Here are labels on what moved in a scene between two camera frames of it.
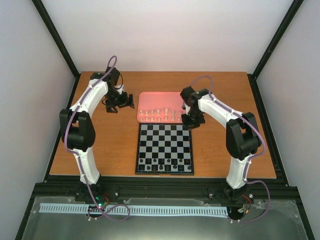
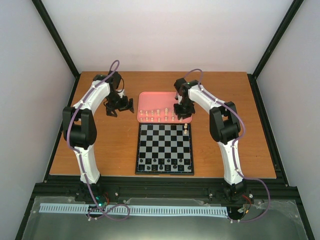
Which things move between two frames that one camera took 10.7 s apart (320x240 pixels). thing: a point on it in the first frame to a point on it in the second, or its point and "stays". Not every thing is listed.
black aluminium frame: [55, 187] stays
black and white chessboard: [164, 149] stays
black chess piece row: [167, 164] stays
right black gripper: [187, 124] to [184, 115]
